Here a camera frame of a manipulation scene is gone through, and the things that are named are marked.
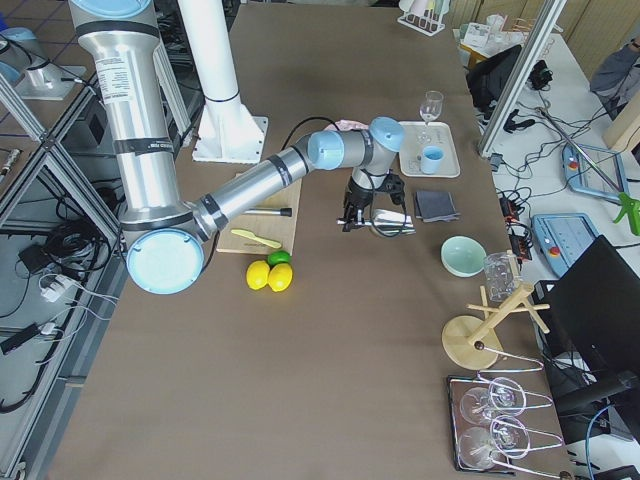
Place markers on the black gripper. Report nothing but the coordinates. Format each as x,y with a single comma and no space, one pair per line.
358,196

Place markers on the metal ice scoop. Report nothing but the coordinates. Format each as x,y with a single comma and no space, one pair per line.
387,223

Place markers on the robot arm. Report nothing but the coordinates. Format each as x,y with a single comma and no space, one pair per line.
165,234

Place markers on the blue cup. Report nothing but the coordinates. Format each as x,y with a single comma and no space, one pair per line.
430,159

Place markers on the wooden cup tree stand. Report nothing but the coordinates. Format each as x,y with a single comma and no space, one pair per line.
472,343

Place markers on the white cup rack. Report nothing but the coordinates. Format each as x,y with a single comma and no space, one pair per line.
424,16

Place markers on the steel muddler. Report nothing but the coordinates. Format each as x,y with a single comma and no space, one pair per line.
267,212

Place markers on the grey folded cloth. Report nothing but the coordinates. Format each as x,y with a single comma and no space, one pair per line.
433,206

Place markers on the bamboo cutting board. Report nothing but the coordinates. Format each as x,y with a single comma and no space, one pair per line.
279,225

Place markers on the green lime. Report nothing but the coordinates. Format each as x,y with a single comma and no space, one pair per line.
278,257

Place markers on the yellow lemon lower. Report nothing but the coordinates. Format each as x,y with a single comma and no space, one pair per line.
280,277

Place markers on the yellow lemon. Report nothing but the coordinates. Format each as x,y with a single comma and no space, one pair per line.
257,274
280,277

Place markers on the cream rabbit tray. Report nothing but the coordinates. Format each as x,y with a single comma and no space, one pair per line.
440,135

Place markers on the yellow plastic knife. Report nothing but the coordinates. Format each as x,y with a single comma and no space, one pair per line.
249,235

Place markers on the yellow lemon upper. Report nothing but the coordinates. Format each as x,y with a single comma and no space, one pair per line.
257,274

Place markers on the green bowl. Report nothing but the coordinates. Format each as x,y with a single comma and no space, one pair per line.
462,256

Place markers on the clear wine glass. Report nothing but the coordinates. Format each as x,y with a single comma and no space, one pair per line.
430,109

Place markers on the glass tumbler on stand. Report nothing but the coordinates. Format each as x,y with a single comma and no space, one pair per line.
502,275

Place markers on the blue teach pendant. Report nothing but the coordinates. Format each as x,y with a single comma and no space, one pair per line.
594,171
563,238

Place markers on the glass rack tray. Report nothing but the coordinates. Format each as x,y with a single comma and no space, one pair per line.
489,433

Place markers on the black laptop monitor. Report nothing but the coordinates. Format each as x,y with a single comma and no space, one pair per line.
594,312

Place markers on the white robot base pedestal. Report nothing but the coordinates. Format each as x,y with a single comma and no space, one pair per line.
227,131

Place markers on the green handled grabber stick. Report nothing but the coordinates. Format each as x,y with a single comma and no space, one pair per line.
629,205

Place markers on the aluminium frame post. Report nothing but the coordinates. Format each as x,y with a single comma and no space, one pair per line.
546,19

